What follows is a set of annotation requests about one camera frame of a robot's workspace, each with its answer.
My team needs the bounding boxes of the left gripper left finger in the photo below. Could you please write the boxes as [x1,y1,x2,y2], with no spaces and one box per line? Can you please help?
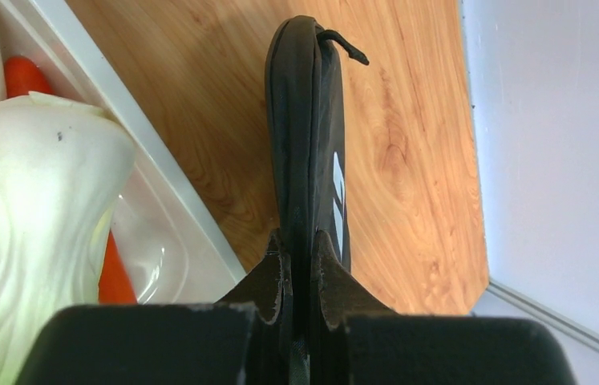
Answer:
[17,231,289,384]

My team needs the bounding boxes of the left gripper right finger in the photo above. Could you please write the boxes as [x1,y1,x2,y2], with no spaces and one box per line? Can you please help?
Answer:
[310,231,575,384]

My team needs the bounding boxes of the black racket bag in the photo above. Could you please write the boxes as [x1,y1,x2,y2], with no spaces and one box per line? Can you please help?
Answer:
[265,15,370,384]

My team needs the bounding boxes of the white plastic tray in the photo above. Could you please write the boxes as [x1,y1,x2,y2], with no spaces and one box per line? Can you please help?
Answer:
[0,0,247,305]

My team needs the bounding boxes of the green bok choy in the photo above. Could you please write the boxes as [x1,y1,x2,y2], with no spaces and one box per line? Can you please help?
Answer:
[0,92,136,384]

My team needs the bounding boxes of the orange carrot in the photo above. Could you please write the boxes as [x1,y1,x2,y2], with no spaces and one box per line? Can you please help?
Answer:
[4,56,137,305]

